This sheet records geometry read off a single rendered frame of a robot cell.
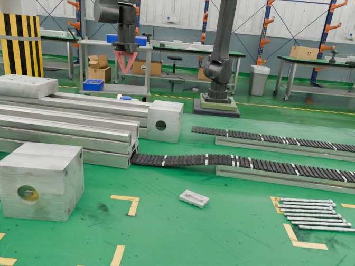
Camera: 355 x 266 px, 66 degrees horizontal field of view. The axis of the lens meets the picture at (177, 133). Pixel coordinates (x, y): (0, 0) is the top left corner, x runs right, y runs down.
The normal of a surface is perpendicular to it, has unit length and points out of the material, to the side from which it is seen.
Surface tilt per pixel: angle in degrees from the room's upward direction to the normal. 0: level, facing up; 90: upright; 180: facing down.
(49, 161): 0
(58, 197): 90
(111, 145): 90
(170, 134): 90
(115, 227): 0
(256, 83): 94
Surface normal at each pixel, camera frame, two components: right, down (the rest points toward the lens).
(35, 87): -0.12, 0.33
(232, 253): 0.08, -0.93
